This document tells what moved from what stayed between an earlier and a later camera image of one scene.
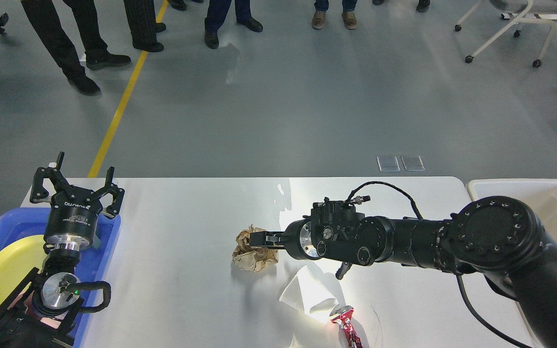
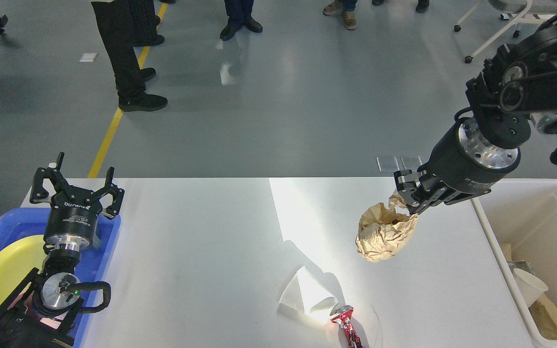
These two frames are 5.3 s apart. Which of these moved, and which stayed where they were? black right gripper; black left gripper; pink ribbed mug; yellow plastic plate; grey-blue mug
Moved: black right gripper
Stayed: yellow plastic plate; black left gripper; grey-blue mug; pink ribbed mug
